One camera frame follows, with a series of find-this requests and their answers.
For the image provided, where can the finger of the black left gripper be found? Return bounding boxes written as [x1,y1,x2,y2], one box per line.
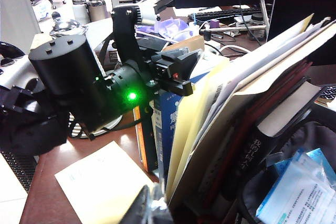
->
[154,47,203,80]
[159,78,194,96]

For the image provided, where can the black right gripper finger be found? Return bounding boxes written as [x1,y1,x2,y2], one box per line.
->
[125,185,174,224]

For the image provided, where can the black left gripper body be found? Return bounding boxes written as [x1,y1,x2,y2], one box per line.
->
[143,56,175,88]

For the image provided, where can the blue paperback book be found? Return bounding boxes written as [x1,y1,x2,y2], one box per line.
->
[152,74,211,183]

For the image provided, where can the thick cream yellow paperback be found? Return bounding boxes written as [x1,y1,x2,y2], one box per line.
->
[54,141,158,224]

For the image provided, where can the orange spine hardcover book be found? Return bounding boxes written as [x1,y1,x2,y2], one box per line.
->
[132,104,158,173]

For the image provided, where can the dark hardcover book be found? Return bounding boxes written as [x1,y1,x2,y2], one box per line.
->
[220,77,328,209]

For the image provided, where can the brown cardboard box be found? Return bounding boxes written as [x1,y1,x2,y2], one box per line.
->
[162,35,205,55]

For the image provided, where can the yellow folder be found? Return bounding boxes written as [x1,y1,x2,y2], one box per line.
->
[165,57,232,201]

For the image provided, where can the black keyboard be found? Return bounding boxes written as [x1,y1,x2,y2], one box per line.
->
[191,7,263,23]

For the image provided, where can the stack of folders and papers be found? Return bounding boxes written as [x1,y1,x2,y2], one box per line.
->
[167,19,336,206]

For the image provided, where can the grey model jet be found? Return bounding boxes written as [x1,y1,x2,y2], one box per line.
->
[115,0,192,25]

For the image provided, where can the white striped round disc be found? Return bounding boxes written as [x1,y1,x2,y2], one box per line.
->
[68,111,124,140]

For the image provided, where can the white paper document stack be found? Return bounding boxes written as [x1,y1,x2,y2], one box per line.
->
[209,13,332,104]

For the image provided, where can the glass jar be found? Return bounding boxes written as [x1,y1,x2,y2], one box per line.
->
[250,13,266,38]

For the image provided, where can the steel thermos flask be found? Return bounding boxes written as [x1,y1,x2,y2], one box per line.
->
[88,0,109,23]

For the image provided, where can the silver monitor stand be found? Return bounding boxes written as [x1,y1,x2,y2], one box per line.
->
[219,0,281,42]

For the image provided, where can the white thermos flask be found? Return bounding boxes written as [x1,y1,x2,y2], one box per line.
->
[72,0,90,25]

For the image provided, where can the chrome dome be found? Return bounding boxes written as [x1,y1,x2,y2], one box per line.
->
[49,11,89,37]

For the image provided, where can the black monitor with rounded corner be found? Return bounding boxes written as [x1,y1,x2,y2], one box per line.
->
[267,0,336,66]

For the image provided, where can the white blue mask pack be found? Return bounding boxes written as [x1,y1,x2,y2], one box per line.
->
[256,153,336,224]

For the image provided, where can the blue tissue pack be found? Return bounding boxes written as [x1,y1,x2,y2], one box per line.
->
[296,147,336,183]

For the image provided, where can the white cabinet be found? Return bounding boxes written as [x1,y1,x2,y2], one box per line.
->
[0,0,41,54]

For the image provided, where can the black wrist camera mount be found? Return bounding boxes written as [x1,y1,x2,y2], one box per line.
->
[111,6,144,70]

